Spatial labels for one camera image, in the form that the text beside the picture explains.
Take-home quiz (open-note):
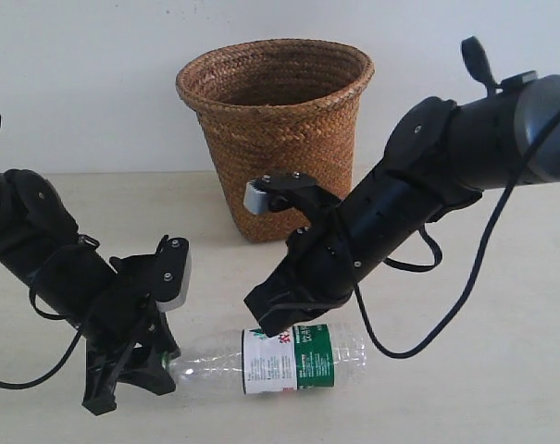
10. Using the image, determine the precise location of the clear plastic water bottle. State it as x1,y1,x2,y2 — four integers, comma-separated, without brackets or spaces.
160,323,367,400

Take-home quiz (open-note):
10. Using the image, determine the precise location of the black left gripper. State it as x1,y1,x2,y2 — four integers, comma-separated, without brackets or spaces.
29,236,193,415

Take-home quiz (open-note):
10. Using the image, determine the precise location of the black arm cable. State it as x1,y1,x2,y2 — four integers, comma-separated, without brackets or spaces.
0,109,100,389
302,36,560,360

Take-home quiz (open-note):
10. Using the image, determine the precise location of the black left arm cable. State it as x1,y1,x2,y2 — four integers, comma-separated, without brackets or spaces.
0,109,100,389

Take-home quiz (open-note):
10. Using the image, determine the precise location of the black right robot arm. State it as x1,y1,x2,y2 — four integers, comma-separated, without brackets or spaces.
244,74,560,337

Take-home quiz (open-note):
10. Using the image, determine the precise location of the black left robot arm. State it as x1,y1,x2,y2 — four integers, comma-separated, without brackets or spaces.
0,169,192,415

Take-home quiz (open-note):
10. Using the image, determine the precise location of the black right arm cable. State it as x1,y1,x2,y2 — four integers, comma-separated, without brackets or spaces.
302,36,560,360

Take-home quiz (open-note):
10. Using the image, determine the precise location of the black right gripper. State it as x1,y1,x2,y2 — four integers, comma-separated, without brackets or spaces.
243,171,435,337

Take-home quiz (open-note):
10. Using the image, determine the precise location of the brown woven wicker basket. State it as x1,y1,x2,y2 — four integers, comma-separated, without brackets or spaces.
175,38,375,243

